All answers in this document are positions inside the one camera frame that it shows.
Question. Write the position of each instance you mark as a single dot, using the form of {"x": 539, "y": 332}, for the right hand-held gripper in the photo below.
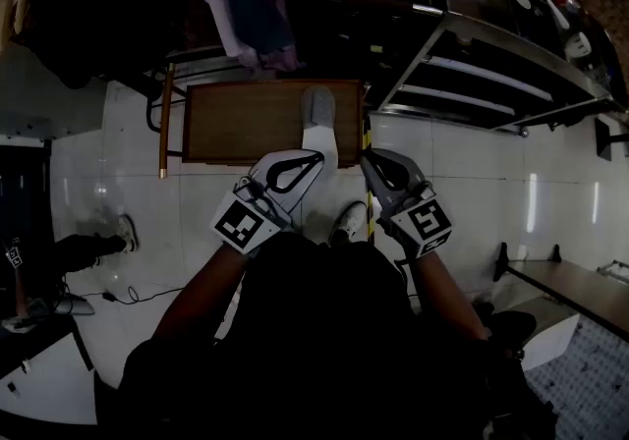
{"x": 425, "y": 227}

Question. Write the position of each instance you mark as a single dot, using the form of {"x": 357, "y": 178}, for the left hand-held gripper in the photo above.
{"x": 245, "y": 227}

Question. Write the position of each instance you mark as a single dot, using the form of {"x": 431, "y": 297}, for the grey quilted slipper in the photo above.
{"x": 319, "y": 131}

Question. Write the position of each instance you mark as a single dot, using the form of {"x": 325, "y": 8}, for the metal shelf rack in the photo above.
{"x": 491, "y": 35}

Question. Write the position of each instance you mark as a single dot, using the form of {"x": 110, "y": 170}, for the person's right forearm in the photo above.
{"x": 442, "y": 295}

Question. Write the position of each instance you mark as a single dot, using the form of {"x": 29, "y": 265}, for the person's left forearm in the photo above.
{"x": 206, "y": 291}

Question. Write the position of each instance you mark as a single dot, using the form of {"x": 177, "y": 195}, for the person's black clothing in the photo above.
{"x": 319, "y": 330}

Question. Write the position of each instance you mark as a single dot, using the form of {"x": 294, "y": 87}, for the black backpack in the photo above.
{"x": 511, "y": 327}

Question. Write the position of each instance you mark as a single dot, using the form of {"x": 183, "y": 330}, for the brown table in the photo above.
{"x": 585, "y": 288}

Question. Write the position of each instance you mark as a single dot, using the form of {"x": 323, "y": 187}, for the white cup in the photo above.
{"x": 579, "y": 46}

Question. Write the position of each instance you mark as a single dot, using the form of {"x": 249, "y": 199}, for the long white utensil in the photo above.
{"x": 557, "y": 13}

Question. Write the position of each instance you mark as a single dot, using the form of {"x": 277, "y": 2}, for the black hanging garments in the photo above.
{"x": 98, "y": 11}

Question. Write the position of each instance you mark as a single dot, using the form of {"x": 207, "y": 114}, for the dotted white mat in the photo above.
{"x": 589, "y": 379}

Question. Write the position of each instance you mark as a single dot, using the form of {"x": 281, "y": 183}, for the black metal rack frame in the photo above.
{"x": 153, "y": 104}

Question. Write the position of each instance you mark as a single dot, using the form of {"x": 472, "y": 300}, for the black metal bracket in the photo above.
{"x": 605, "y": 138}

